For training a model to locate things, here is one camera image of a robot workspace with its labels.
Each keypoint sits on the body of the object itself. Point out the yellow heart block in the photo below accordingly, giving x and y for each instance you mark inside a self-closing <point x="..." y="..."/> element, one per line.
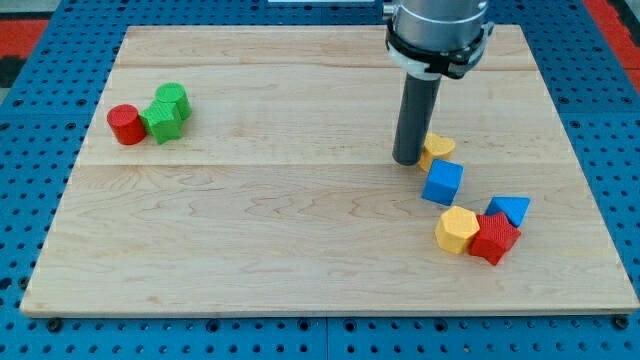
<point x="435" y="147"/>

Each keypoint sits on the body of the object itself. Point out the blue cube block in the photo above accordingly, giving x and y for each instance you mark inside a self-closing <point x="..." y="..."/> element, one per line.
<point x="442" y="182"/>

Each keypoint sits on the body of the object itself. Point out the wooden board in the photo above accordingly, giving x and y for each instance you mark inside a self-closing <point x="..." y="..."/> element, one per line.
<point x="281" y="198"/>

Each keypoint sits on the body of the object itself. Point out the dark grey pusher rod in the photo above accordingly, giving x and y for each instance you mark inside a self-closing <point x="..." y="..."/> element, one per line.
<point x="417" y="105"/>

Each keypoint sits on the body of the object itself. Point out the yellow hexagon block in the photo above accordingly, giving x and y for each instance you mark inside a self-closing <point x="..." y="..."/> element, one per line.
<point x="456" y="229"/>

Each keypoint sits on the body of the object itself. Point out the green cylinder block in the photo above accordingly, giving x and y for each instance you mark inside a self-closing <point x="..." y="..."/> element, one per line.
<point x="175" y="93"/>

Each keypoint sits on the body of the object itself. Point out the green star block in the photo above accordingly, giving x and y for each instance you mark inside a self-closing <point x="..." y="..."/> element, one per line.
<point x="162" y="121"/>

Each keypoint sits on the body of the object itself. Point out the red star block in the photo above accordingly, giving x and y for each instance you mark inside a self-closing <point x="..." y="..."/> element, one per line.
<point x="495" y="238"/>

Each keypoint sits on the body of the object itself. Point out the blue triangle block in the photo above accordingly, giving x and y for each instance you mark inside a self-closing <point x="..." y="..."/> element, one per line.
<point x="514" y="208"/>

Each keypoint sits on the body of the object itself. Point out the red cylinder block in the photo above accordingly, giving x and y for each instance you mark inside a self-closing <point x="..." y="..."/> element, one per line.
<point x="126" y="124"/>

